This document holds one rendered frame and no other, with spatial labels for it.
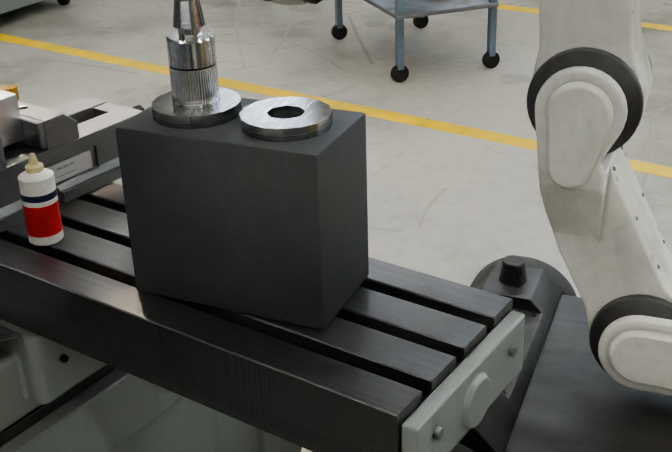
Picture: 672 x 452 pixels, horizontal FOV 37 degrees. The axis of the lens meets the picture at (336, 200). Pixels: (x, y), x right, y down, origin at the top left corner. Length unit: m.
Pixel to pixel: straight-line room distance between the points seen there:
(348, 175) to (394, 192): 2.48
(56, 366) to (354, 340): 0.41
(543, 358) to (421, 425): 0.72
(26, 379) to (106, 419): 0.16
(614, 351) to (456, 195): 2.09
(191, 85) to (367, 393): 0.34
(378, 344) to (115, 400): 0.49
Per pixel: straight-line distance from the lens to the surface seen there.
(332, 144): 0.94
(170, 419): 1.48
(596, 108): 1.26
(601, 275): 1.41
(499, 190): 3.49
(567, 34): 1.29
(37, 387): 1.24
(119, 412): 1.38
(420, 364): 0.94
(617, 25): 1.28
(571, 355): 1.60
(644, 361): 1.41
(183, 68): 0.99
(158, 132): 0.99
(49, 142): 1.30
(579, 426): 1.46
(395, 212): 3.32
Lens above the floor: 1.45
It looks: 25 degrees down
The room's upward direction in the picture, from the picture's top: 2 degrees counter-clockwise
